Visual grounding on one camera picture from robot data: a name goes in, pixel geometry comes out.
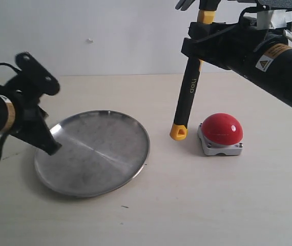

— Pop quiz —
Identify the white taped wrist camera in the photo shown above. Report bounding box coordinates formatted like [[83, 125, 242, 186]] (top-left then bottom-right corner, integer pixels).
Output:
[[231, 1, 292, 52]]

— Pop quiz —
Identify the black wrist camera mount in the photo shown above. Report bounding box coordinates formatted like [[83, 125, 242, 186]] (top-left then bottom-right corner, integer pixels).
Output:
[[4, 52, 60, 105]]

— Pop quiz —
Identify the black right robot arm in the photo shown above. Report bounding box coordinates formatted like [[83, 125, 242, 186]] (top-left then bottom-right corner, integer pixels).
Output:
[[181, 17, 292, 107]]

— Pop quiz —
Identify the round stainless steel plate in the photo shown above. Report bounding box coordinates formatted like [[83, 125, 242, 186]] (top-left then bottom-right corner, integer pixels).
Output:
[[34, 110, 151, 198]]

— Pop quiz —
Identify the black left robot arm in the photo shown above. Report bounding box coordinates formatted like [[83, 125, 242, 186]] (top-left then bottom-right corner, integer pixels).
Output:
[[0, 94, 62, 155]]

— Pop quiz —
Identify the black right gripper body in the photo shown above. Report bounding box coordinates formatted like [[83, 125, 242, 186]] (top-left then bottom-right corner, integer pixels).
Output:
[[202, 22, 261, 70]]

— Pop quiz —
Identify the yellow black claw hammer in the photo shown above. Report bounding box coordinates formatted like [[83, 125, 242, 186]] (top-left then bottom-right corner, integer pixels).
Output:
[[170, 1, 220, 141]]

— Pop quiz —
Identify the red dome push button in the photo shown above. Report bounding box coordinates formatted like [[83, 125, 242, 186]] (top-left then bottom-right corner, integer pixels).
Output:
[[197, 113, 243, 156]]

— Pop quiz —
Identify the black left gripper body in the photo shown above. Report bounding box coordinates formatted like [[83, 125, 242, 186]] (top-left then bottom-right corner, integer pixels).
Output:
[[6, 89, 44, 144]]

